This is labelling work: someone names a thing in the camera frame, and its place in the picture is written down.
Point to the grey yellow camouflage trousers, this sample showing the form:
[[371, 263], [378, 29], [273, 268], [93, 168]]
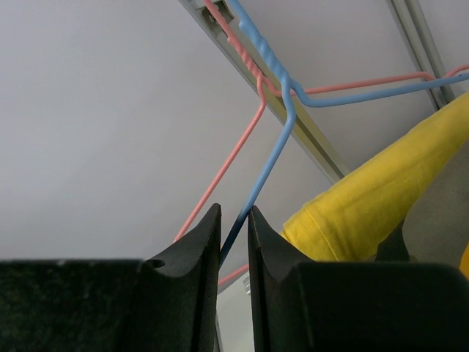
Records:
[[436, 228]]

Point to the aluminium hanging rail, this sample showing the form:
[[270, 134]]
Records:
[[215, 18]]

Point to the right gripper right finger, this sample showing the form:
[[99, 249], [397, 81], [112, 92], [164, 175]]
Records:
[[299, 304]]

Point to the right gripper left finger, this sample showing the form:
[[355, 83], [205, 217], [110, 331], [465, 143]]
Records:
[[165, 303]]

